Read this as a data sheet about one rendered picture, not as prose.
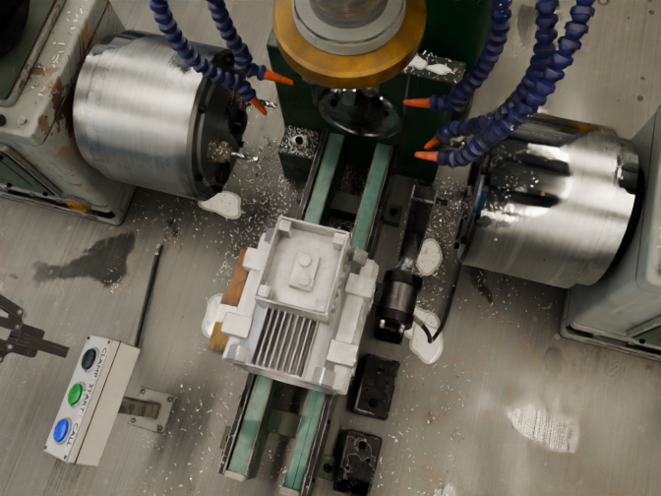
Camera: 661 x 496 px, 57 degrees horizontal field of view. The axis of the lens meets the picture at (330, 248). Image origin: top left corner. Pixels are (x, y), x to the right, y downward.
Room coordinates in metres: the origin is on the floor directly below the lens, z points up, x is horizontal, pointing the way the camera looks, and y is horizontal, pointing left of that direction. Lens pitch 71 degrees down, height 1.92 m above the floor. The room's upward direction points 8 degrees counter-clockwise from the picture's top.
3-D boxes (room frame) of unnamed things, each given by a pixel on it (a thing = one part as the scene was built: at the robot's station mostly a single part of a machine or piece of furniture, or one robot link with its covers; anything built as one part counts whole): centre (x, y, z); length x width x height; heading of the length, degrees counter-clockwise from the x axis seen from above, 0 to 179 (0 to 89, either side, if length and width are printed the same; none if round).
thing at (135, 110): (0.58, 0.28, 1.04); 0.37 x 0.25 x 0.25; 67
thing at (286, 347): (0.20, 0.06, 1.02); 0.20 x 0.19 x 0.19; 157
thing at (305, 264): (0.24, 0.04, 1.11); 0.12 x 0.11 x 0.07; 157
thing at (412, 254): (0.27, -0.12, 1.12); 0.04 x 0.03 x 0.26; 157
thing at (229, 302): (0.30, 0.20, 0.80); 0.21 x 0.05 x 0.01; 160
